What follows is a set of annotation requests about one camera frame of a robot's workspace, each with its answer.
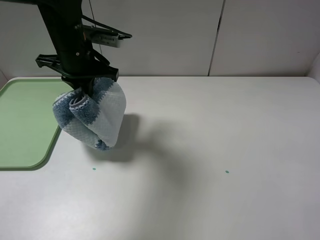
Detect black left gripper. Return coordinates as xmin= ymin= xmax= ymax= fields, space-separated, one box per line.
xmin=35 ymin=23 xmax=119 ymax=97

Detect blue white striped towel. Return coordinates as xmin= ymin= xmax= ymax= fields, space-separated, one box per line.
xmin=52 ymin=77 xmax=127 ymax=151

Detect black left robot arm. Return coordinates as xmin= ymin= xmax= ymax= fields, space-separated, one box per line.
xmin=36 ymin=0 xmax=119 ymax=96

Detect light green plastic tray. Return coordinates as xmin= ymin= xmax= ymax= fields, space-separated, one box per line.
xmin=0 ymin=77 xmax=71 ymax=170

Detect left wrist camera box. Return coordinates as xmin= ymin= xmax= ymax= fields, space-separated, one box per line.
xmin=83 ymin=25 xmax=125 ymax=48

